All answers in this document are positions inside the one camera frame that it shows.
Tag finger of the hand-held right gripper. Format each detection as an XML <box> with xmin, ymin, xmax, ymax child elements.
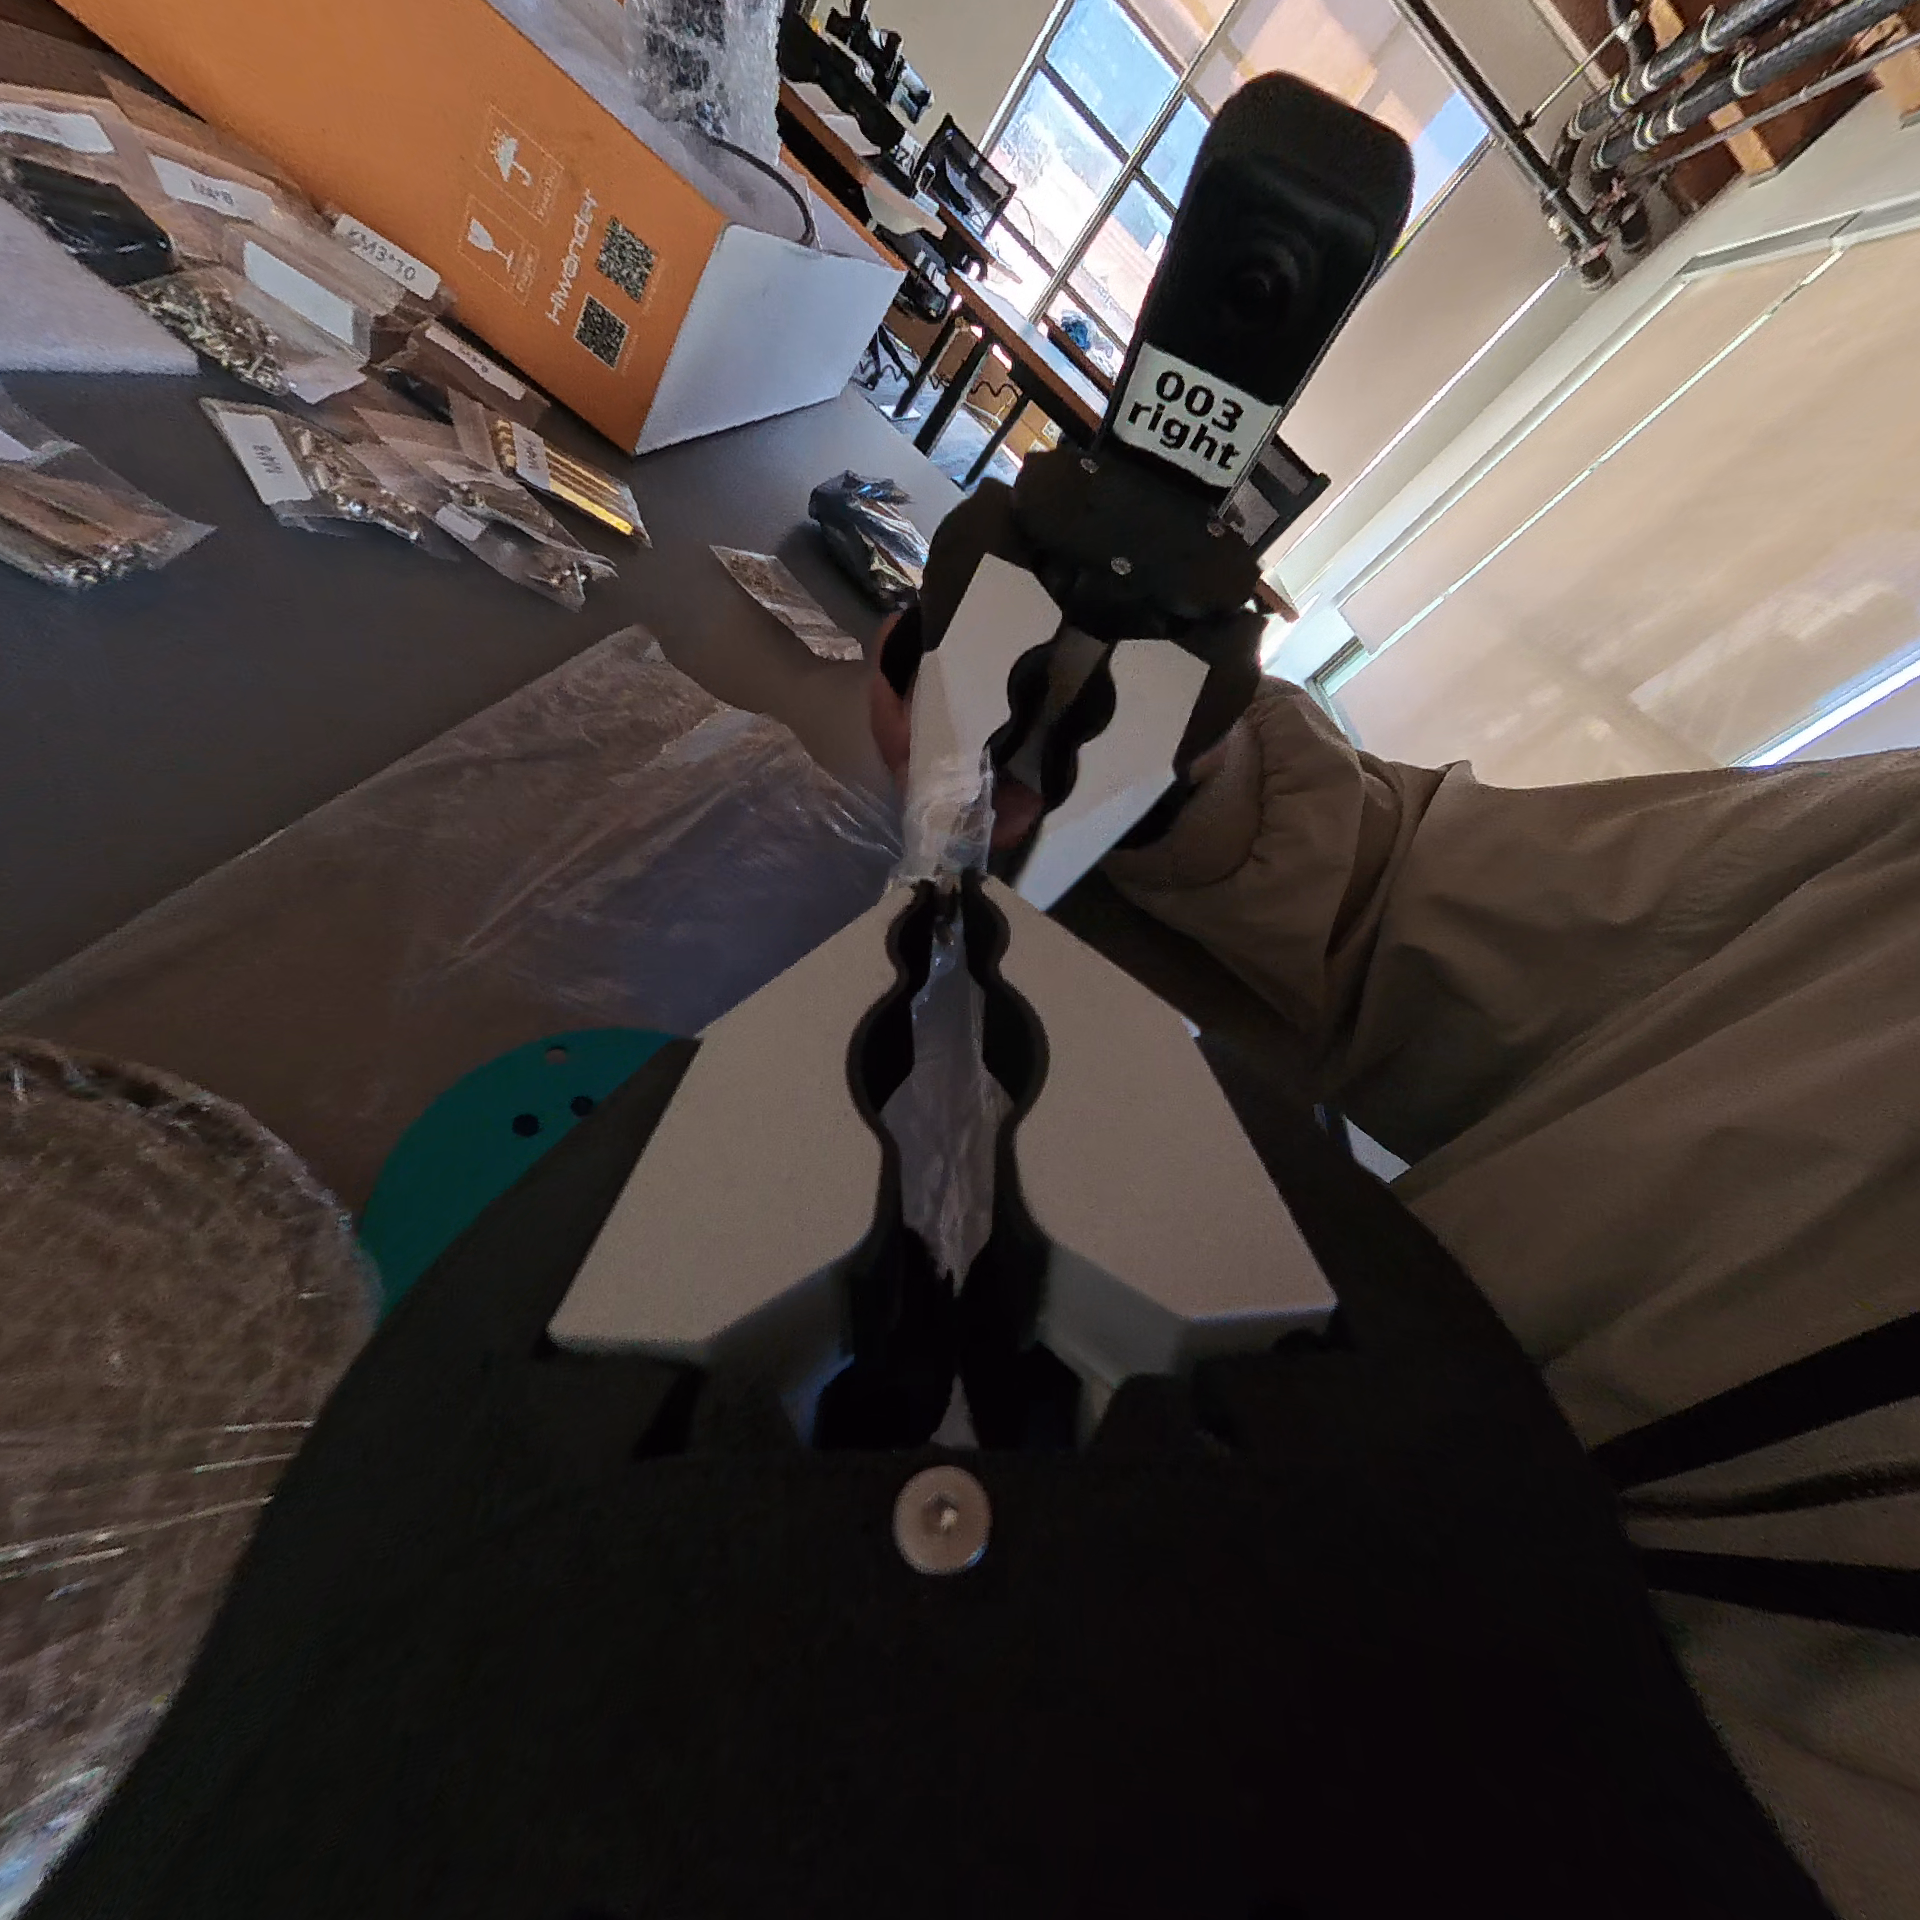
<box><xmin>906</xmin><ymin>559</ymin><xmax>1060</xmax><ymax>820</ymax></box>
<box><xmin>1016</xmin><ymin>636</ymin><xmax>1220</xmax><ymax>911</ymax></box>

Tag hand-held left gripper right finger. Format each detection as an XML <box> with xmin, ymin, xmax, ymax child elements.
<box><xmin>959</xmin><ymin>876</ymin><xmax>1340</xmax><ymax>1420</ymax></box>

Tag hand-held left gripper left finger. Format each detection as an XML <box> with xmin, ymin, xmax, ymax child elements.
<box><xmin>545</xmin><ymin>882</ymin><xmax>962</xmax><ymax>1447</ymax></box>

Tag small clear screw bag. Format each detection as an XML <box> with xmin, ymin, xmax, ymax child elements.
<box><xmin>876</xmin><ymin>742</ymin><xmax>1013</xmax><ymax>1284</ymax></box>

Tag person's right forearm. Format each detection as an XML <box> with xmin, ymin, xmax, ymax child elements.
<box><xmin>1101</xmin><ymin>675</ymin><xmax>1920</xmax><ymax>1188</ymax></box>

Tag dark grey desk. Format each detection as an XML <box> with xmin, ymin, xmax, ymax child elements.
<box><xmin>0</xmin><ymin>14</ymin><xmax>1411</xmax><ymax>1920</ymax></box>

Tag person's right hand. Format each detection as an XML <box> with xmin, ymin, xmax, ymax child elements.
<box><xmin>866</xmin><ymin>675</ymin><xmax>1048</xmax><ymax>853</ymax></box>

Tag black foil bag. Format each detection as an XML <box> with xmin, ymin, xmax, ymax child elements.
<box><xmin>810</xmin><ymin>469</ymin><xmax>931</xmax><ymax>611</ymax></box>

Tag wooden-top table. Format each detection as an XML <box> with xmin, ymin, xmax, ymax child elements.
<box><xmin>900</xmin><ymin>270</ymin><xmax>1119</xmax><ymax>460</ymax></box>

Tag small labelled screw bag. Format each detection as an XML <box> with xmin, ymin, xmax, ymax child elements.
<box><xmin>708</xmin><ymin>543</ymin><xmax>867</xmax><ymax>662</ymax></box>
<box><xmin>0</xmin><ymin>457</ymin><xmax>215</xmax><ymax>591</ymax></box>

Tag teal round metal plate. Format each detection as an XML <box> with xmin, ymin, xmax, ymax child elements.
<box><xmin>356</xmin><ymin>1026</ymin><xmax>684</xmax><ymax>1323</ymax></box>

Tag grid window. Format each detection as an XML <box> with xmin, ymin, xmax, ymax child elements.
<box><xmin>981</xmin><ymin>0</ymin><xmax>1501</xmax><ymax>393</ymax></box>

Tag black swivel office chair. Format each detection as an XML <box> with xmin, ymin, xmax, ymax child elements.
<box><xmin>884</xmin><ymin>117</ymin><xmax>1013</xmax><ymax>409</ymax></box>

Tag large clear plastic bag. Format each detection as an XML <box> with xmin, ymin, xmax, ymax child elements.
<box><xmin>0</xmin><ymin>627</ymin><xmax>909</xmax><ymax>1203</ymax></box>

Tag beige roller blind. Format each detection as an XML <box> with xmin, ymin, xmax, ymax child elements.
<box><xmin>1265</xmin><ymin>90</ymin><xmax>1920</xmax><ymax>603</ymax></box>
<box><xmin>1334</xmin><ymin>247</ymin><xmax>1920</xmax><ymax>783</ymax></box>

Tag person's beige jacket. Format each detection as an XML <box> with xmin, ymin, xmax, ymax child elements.
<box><xmin>1394</xmin><ymin>1021</ymin><xmax>1920</xmax><ymax>1920</ymax></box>

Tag plastic-wrapped round bearing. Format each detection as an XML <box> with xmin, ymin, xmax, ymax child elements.
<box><xmin>0</xmin><ymin>1034</ymin><xmax>377</xmax><ymax>1920</ymax></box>

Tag bubble-wrapped black part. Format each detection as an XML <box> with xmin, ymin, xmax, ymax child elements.
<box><xmin>629</xmin><ymin>0</ymin><xmax>782</xmax><ymax>152</ymax></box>

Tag ceiling pipes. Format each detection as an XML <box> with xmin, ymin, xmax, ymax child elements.
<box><xmin>1500</xmin><ymin>0</ymin><xmax>1920</xmax><ymax>289</ymax></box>

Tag pile of small screw bags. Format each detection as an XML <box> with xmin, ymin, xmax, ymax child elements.
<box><xmin>0</xmin><ymin>82</ymin><xmax>653</xmax><ymax>611</ymax></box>

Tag orange and white cardboard box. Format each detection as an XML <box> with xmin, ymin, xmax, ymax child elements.
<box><xmin>51</xmin><ymin>0</ymin><xmax>909</xmax><ymax>457</ymax></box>

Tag white foam sheet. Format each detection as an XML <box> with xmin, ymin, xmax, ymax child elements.
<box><xmin>0</xmin><ymin>203</ymin><xmax>197</xmax><ymax>379</ymax></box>

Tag black cable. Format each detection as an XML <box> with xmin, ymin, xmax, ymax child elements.
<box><xmin>712</xmin><ymin>134</ymin><xmax>819</xmax><ymax>243</ymax></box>

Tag black strap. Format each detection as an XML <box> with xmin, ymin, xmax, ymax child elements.
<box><xmin>1642</xmin><ymin>1552</ymin><xmax>1920</xmax><ymax>1639</ymax></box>
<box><xmin>1590</xmin><ymin>1320</ymin><xmax>1920</xmax><ymax>1488</ymax></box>

